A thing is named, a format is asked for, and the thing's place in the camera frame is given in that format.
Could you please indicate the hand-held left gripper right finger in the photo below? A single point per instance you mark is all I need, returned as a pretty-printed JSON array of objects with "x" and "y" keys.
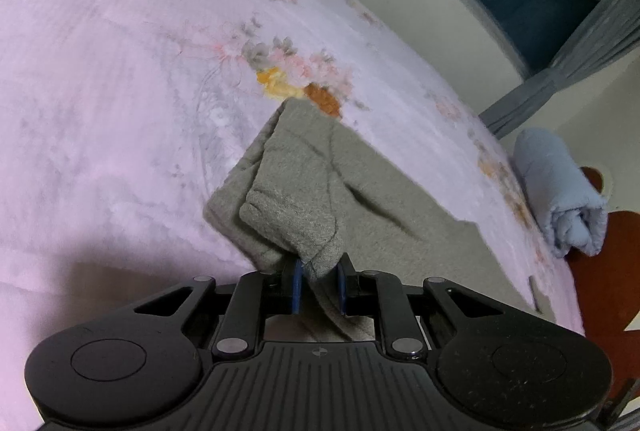
[{"x": 342, "y": 287}]

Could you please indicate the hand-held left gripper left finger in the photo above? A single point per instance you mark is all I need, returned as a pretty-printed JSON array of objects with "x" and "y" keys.
[{"x": 296, "y": 287}]

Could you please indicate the grey pants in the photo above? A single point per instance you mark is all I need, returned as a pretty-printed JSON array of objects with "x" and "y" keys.
[{"x": 300, "y": 171}]

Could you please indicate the light blue rolled blanket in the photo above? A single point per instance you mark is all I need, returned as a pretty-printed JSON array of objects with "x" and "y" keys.
[{"x": 560, "y": 191}]

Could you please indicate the pink floral bedsheet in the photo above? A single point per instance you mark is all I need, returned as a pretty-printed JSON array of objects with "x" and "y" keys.
[{"x": 110, "y": 101}]

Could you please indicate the reddish brown wooden furniture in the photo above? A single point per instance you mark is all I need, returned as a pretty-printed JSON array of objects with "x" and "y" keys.
[{"x": 612, "y": 281}]

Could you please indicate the grey curtain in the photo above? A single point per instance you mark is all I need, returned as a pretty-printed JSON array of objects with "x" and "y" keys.
[{"x": 575, "y": 56}]

